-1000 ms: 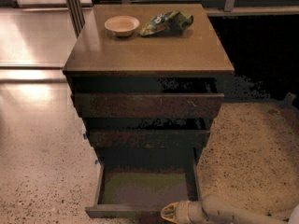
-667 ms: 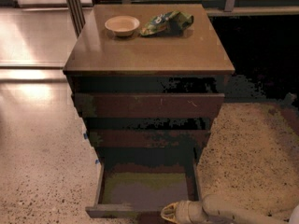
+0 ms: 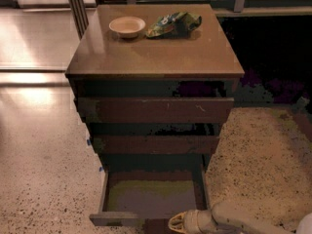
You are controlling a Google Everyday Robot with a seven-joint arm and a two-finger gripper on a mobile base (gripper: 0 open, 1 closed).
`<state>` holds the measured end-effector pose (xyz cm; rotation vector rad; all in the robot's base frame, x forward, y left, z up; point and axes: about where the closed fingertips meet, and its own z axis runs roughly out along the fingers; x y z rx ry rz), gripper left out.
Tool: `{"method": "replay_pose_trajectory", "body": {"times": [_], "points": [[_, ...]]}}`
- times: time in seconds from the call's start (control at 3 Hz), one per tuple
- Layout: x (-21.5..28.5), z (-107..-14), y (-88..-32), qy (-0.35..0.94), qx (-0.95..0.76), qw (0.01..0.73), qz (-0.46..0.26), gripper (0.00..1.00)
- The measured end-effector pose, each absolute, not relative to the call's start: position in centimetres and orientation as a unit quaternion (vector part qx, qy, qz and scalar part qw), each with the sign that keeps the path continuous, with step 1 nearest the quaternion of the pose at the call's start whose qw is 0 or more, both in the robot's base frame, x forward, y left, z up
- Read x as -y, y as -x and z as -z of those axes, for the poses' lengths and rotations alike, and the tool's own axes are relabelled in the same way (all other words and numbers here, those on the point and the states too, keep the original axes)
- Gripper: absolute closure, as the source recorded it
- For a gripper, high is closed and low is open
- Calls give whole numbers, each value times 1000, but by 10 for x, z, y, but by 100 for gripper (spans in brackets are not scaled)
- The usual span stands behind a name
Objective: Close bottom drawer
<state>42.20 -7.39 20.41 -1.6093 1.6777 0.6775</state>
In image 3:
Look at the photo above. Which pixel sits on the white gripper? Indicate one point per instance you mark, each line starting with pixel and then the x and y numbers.
pixel 194 221

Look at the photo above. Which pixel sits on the brown bottom drawer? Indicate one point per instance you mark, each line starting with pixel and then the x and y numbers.
pixel 133 198

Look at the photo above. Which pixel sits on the brown drawer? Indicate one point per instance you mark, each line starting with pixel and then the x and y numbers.
pixel 154 109
pixel 133 198
pixel 155 144

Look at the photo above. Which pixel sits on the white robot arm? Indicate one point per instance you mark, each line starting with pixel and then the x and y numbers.
pixel 227 218

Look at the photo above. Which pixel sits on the brown middle drawer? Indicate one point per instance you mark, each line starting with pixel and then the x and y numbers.
pixel 155 144

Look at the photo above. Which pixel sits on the brown wooden drawer cabinet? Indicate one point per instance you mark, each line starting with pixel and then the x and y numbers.
pixel 200 65

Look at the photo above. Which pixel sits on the brown top drawer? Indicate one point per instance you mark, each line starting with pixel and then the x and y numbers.
pixel 154 109

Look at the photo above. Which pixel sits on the green chip bag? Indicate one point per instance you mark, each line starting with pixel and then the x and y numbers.
pixel 179 24

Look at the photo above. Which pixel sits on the white bowl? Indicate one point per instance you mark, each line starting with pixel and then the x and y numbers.
pixel 127 27

